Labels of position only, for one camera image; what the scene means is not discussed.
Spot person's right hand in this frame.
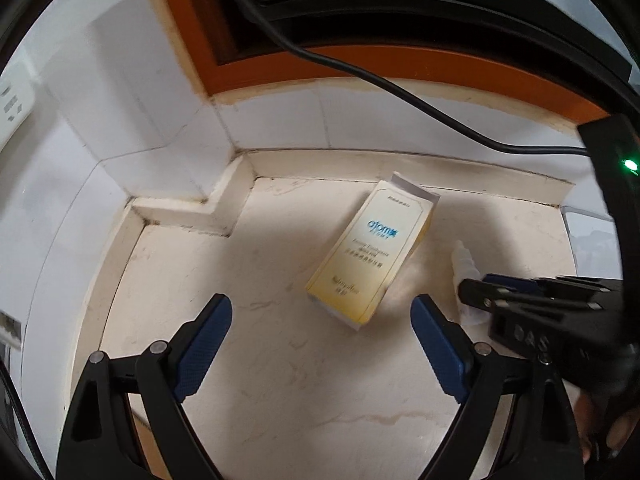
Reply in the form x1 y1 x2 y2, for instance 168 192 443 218
572 389 640 467

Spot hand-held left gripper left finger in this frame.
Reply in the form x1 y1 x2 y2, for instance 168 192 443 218
56 292 233 480

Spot orange window frame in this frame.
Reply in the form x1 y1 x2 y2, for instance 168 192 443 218
160 0 616 126

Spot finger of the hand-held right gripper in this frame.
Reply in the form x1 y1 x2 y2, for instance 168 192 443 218
484 273 624 292
459 278 621 312

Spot white wall socket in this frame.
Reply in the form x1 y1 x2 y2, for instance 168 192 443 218
0 57 36 153

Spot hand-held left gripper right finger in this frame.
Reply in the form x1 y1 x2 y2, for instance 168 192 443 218
410 294 586 480

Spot white table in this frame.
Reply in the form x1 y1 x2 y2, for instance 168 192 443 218
560 204 626 281

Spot small white dropper bottle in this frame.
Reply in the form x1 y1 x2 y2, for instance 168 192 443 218
450 240 493 326

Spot yellow and white carton box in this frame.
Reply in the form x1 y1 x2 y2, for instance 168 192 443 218
305 171 440 333

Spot black power cable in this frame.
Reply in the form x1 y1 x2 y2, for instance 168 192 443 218
212 0 591 157

